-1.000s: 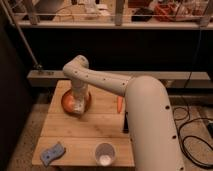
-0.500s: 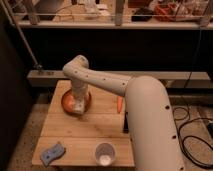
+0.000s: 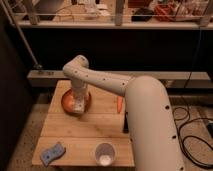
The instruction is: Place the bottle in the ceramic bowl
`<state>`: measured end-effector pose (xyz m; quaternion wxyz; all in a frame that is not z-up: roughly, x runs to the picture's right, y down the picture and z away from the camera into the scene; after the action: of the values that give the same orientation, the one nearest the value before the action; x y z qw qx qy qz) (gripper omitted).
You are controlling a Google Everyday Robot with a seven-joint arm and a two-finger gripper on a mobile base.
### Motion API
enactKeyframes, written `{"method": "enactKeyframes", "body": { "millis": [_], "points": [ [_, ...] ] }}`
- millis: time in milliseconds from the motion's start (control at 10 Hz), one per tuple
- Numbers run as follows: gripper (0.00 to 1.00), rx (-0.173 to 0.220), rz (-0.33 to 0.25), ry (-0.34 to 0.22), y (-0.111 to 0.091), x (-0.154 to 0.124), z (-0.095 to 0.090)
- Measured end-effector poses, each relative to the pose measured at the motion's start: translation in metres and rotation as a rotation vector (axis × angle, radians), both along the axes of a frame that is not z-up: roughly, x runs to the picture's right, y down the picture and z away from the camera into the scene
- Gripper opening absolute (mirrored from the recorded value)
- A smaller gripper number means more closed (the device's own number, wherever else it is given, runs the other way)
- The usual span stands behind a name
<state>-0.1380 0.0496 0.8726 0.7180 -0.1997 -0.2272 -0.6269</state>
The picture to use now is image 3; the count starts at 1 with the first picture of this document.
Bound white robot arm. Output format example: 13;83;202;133
63;55;184;171

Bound orange ceramic bowl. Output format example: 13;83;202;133
61;89;91;114

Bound orange carrot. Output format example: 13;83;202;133
117;96;123;113

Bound blue sponge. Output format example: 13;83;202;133
40;142;66;167

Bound diagonal metal pole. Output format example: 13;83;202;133
1;0;43;71

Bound black object on shelf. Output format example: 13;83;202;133
131;8;154;22

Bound red orange items on shelf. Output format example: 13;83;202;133
154;2;203;22

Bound black cable on floor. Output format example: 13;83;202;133
172;103;213;169

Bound metal shelf rail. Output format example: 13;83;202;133
15;13;213;30

